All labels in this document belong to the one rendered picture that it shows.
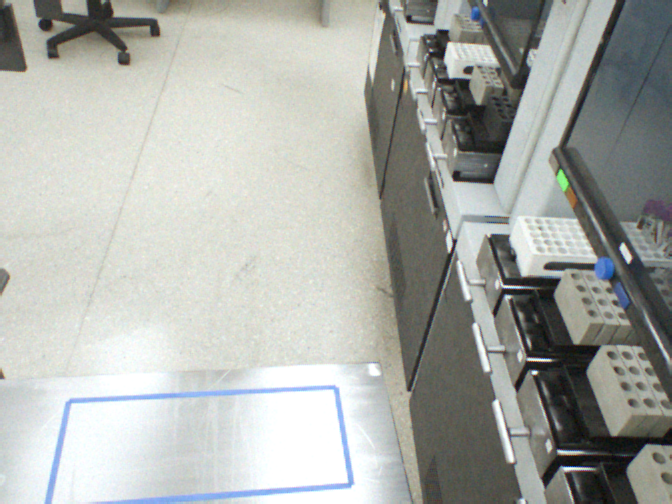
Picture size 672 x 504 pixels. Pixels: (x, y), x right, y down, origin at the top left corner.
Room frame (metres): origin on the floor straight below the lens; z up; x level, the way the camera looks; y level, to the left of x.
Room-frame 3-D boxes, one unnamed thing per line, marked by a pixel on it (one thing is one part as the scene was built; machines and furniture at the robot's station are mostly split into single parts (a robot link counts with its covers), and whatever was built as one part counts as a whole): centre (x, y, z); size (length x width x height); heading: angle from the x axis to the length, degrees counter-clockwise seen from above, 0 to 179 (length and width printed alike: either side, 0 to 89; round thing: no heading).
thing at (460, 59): (1.56, -0.36, 0.83); 0.30 x 0.10 x 0.06; 97
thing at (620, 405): (0.54, -0.40, 0.85); 0.12 x 0.02 x 0.06; 7
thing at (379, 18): (2.57, -0.03, 0.43); 0.27 x 0.02 x 0.36; 7
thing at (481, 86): (1.39, -0.29, 0.85); 0.12 x 0.02 x 0.06; 8
